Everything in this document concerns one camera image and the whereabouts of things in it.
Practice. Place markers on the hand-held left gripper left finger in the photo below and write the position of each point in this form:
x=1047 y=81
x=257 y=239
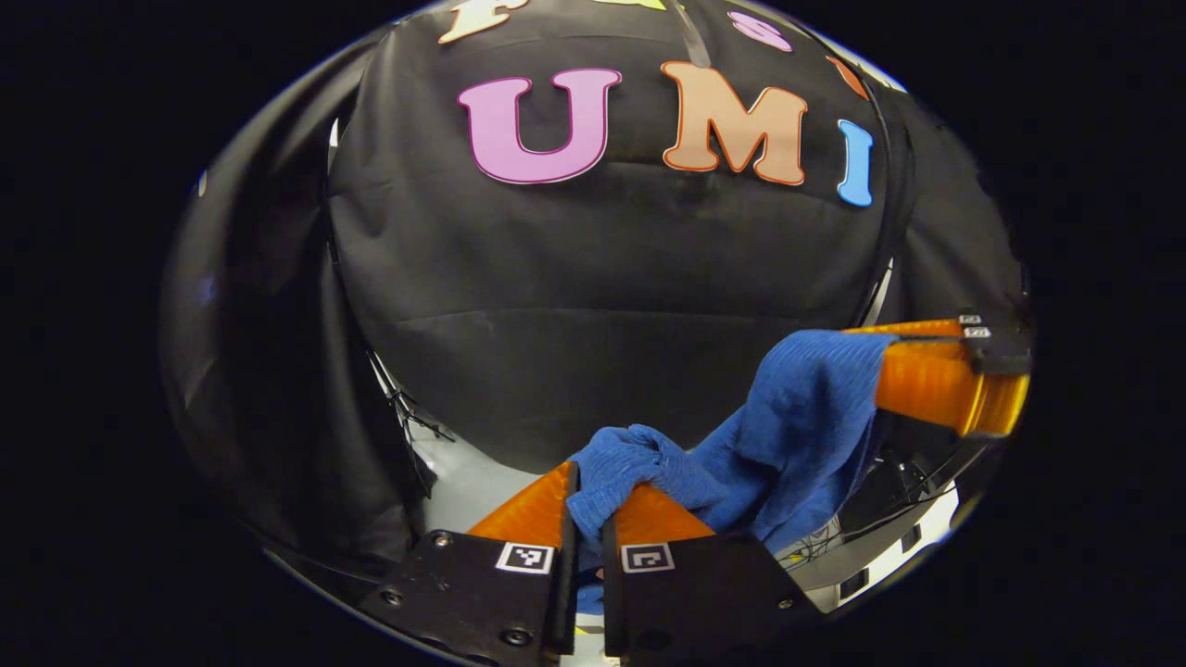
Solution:
x=565 y=593

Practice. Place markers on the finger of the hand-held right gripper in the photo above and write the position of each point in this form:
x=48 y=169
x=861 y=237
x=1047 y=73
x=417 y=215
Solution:
x=1001 y=361
x=927 y=327

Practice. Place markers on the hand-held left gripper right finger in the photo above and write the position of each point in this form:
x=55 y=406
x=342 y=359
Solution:
x=611 y=602

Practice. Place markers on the blue shirt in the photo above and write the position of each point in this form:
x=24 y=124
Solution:
x=797 y=426

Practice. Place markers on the black backdrop cloth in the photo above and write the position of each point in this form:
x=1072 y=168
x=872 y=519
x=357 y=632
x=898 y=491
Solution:
x=602 y=278

